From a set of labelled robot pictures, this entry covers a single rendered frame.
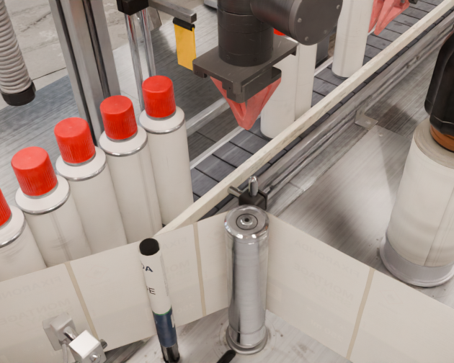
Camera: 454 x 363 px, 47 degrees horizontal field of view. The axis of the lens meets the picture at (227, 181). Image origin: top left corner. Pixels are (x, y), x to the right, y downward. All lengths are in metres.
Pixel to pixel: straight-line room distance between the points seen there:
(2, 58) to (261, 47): 0.25
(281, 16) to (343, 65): 0.49
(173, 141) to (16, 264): 0.21
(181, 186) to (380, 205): 0.27
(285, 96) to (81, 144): 0.34
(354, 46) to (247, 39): 0.41
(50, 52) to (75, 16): 2.32
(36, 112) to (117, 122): 0.49
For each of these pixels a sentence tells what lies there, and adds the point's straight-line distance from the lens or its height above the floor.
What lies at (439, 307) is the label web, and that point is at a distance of 0.42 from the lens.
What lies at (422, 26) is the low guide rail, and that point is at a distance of 1.09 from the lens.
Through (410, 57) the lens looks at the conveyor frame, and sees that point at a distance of 1.06.
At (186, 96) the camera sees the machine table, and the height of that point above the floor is 0.83.
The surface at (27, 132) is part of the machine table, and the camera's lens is 0.98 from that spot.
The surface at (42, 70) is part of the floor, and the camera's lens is 2.82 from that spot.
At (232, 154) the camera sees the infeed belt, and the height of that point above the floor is 0.88.
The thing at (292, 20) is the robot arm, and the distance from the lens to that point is 0.45.
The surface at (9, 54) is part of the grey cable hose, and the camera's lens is 0.57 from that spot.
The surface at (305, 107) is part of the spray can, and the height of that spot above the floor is 0.91.
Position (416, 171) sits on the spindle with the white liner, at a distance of 0.55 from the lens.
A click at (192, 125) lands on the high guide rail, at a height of 0.96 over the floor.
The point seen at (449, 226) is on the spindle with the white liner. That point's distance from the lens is 0.58.
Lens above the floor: 1.39
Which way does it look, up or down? 44 degrees down
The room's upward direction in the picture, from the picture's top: 2 degrees counter-clockwise
